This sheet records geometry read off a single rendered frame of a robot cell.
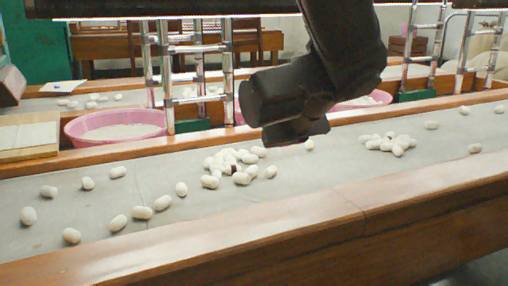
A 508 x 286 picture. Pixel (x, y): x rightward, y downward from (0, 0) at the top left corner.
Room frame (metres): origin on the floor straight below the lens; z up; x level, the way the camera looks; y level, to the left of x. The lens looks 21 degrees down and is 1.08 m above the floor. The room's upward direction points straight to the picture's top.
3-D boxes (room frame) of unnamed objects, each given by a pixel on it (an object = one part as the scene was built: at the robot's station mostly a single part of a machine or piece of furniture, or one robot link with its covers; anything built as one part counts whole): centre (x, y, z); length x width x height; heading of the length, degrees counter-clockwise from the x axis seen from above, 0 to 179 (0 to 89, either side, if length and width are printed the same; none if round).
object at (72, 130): (0.95, 0.34, 0.72); 0.27 x 0.27 x 0.10
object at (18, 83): (1.15, 0.73, 0.83); 0.30 x 0.06 x 0.07; 24
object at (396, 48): (6.35, -2.45, 0.32); 0.42 x 0.42 x 0.64; 20
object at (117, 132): (0.95, 0.34, 0.71); 0.22 x 0.22 x 0.06
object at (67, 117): (1.35, -0.14, 0.71); 1.81 x 0.05 x 0.11; 114
